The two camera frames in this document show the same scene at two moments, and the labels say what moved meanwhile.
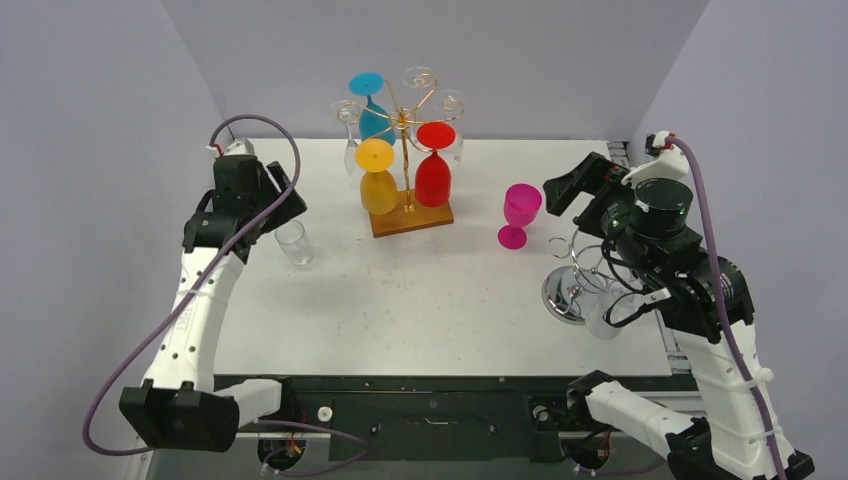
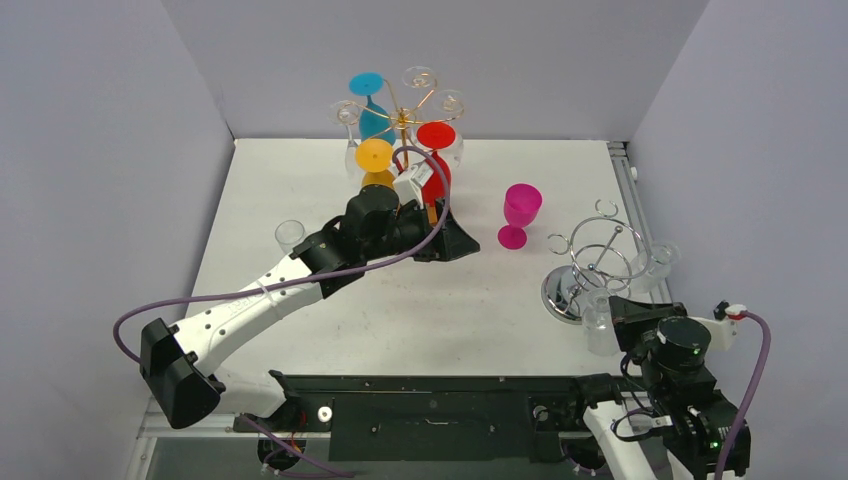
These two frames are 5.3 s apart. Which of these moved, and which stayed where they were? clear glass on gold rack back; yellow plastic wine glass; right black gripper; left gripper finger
Moved: right black gripper; left gripper finger
Stayed: yellow plastic wine glass; clear glass on gold rack back
